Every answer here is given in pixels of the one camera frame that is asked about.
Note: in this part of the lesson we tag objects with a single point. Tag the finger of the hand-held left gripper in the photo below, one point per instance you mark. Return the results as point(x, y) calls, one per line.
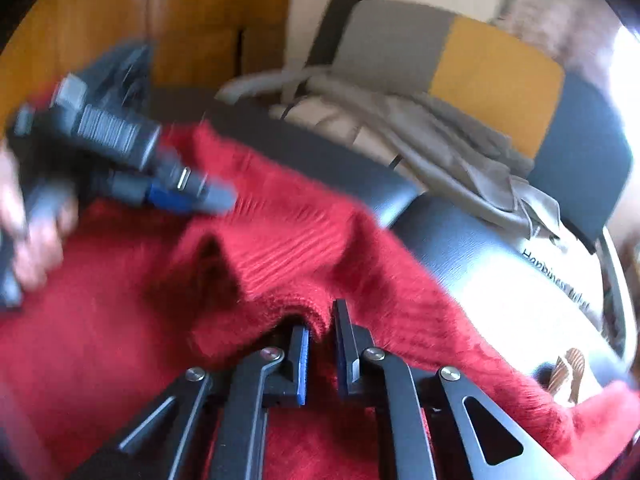
point(170, 197)

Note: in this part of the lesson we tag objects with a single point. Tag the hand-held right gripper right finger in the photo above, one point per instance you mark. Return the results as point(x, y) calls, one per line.
point(342, 355)

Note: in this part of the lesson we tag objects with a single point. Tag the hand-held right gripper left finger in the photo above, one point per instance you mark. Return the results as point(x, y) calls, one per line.
point(300, 365)

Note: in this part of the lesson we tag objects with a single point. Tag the red fine knit sweater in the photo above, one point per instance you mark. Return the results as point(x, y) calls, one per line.
point(125, 310)

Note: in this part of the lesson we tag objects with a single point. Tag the person's left hand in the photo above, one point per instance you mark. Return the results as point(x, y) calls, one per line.
point(42, 245)

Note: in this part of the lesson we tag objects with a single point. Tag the wooden wardrobe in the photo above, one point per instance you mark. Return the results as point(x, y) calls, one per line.
point(200, 10)

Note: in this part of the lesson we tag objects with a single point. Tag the grey hoodie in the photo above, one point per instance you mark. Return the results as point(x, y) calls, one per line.
point(425, 130)

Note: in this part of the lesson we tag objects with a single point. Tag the grey yellow blue sofa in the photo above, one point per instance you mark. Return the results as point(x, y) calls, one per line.
point(495, 75)

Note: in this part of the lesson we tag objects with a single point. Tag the pink patterned window curtain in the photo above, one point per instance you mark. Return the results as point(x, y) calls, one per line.
point(565, 25)

